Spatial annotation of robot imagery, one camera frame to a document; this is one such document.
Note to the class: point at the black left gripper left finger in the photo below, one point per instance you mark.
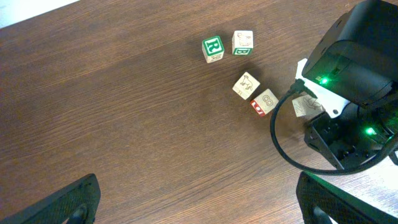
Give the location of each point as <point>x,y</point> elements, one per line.
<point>75,203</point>

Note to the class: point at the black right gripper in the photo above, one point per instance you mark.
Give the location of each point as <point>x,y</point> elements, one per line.
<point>354,137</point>

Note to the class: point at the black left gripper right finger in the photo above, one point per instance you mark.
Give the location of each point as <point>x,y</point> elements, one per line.
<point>322,202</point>

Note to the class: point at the wooden block letter S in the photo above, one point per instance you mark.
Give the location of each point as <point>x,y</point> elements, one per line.
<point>307,106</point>

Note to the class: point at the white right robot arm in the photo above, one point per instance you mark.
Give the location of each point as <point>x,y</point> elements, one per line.
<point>353,73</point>

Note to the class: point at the wooden block blue H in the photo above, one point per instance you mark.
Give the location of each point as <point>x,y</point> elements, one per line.
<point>264,103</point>

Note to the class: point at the wooden block green edge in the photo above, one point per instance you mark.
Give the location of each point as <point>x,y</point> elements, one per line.
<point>246,85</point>

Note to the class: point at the wooden block green B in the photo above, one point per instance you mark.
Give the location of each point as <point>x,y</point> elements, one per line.
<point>242,42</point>

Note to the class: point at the wooden block green R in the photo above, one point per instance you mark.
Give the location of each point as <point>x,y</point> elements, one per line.
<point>213,49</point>

